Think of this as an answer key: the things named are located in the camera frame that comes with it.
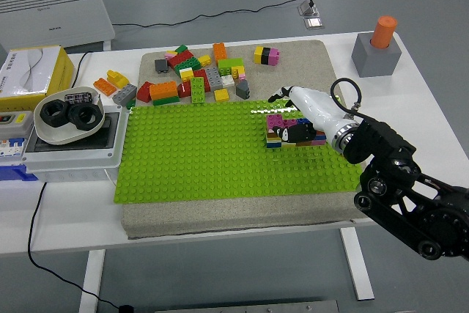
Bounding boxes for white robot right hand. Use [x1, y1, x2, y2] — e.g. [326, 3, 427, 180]
[267, 86, 358, 147]

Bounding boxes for magenta toy brick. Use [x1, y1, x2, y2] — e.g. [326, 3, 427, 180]
[266, 114, 284, 133]

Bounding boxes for yellow black pink brick stack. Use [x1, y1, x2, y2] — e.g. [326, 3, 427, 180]
[254, 46, 281, 66]

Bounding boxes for lime green toy brick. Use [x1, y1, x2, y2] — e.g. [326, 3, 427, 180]
[218, 58, 245, 76]

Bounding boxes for light grey toy brick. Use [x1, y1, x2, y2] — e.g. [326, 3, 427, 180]
[204, 66, 224, 91]
[111, 84, 139, 106]

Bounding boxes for tall orange toy brick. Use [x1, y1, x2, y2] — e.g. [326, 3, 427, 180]
[213, 43, 229, 63]

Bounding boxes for green studded baseplate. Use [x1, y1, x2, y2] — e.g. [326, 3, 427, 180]
[112, 95, 364, 205]

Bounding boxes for dark green toy brick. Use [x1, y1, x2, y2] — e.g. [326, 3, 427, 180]
[174, 58, 202, 76]

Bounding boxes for large red toy brick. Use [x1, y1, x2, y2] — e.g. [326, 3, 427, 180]
[167, 50, 196, 69]

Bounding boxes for flat green toy brick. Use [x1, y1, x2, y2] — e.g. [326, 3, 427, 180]
[152, 95, 181, 106]

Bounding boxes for large orange toy brick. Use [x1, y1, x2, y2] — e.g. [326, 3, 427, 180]
[149, 81, 179, 101]

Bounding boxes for red sloped toy brick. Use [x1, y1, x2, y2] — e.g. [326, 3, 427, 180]
[136, 81, 155, 103]

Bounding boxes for yellow sloped toy brick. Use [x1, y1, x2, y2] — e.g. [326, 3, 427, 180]
[106, 70, 130, 89]

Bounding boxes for flat orange toy brick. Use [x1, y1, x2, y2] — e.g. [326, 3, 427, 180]
[93, 78, 118, 97]

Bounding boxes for grey cube holder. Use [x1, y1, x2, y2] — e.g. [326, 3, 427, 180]
[350, 32, 403, 78]

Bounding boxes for dark grey sloped brick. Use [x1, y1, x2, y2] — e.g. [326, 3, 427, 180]
[235, 79, 251, 100]

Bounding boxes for orange cylinder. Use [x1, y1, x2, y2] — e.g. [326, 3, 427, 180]
[369, 15, 398, 50]

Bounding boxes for open metal floor socket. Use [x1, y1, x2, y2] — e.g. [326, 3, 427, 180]
[297, 0, 322, 18]

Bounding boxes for long lime green brick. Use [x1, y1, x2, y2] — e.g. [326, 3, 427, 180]
[190, 76, 207, 104]

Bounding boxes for grey-brown foam mat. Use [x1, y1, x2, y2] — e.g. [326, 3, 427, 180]
[120, 40, 364, 240]

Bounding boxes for white table leg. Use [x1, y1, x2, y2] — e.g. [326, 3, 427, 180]
[78, 248, 107, 313]
[339, 227, 375, 302]

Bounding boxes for small black terminal block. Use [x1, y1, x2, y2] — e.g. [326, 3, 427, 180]
[64, 92, 92, 106]

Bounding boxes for large black hex nut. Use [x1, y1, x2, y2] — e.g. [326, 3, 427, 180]
[39, 99, 71, 129]
[67, 103, 102, 131]

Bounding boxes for grey junction box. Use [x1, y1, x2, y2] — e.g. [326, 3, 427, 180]
[21, 104, 130, 183]

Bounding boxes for white bowl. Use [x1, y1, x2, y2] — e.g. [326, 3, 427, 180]
[33, 86, 106, 146]

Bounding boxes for white panel heater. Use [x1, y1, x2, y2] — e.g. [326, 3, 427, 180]
[0, 0, 116, 52]

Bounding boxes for yellow and white tissue box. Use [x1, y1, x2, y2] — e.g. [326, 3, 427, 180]
[0, 45, 76, 111]

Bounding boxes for grey circuit breaker box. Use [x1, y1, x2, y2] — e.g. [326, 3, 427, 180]
[0, 110, 35, 159]

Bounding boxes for black heater cable with plug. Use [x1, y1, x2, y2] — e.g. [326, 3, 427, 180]
[111, 0, 314, 29]

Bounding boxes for black power cable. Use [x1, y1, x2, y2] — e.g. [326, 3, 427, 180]
[27, 51, 135, 313]

